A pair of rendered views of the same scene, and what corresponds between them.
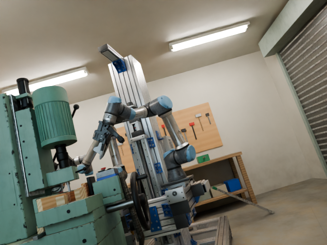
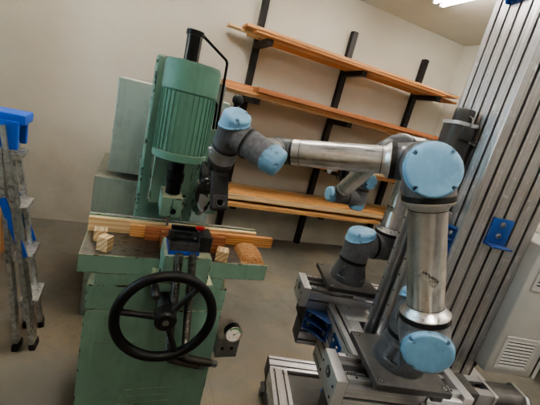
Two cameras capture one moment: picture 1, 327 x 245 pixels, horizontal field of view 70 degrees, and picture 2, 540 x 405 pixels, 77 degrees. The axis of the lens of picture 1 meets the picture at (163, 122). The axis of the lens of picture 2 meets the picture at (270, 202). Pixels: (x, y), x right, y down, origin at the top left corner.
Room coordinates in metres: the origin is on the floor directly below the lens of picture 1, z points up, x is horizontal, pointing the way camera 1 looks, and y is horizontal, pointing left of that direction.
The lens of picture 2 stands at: (1.10, -0.62, 1.42)
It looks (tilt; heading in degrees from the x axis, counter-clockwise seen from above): 15 degrees down; 68
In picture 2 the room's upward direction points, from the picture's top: 14 degrees clockwise
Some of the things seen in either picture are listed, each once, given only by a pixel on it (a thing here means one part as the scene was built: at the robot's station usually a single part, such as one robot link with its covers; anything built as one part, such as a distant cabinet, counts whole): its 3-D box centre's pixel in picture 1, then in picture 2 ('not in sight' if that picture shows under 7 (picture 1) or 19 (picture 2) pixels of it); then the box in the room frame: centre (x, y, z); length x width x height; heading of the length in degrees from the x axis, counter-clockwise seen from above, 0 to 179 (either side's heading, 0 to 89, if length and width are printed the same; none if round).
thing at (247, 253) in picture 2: not in sight; (249, 250); (1.51, 0.48, 0.92); 0.14 x 0.09 x 0.04; 91
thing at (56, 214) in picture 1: (96, 200); (179, 260); (1.27, 0.45, 0.87); 0.61 x 0.30 x 0.06; 1
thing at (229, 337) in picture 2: (132, 226); (231, 333); (1.48, 0.35, 0.65); 0.06 x 0.04 x 0.08; 1
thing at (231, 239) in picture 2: not in sight; (206, 236); (1.36, 0.56, 0.92); 0.54 x 0.02 x 0.04; 1
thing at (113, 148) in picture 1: (114, 152); (398, 201); (2.13, 0.51, 1.19); 0.15 x 0.12 x 0.55; 1
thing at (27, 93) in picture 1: (24, 94); (191, 56); (1.21, 0.70, 1.53); 0.08 x 0.08 x 0.17; 1
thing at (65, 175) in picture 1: (63, 177); (170, 203); (1.22, 0.58, 1.03); 0.14 x 0.07 x 0.09; 91
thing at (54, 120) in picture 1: (54, 117); (186, 112); (1.22, 0.56, 1.35); 0.18 x 0.18 x 0.31
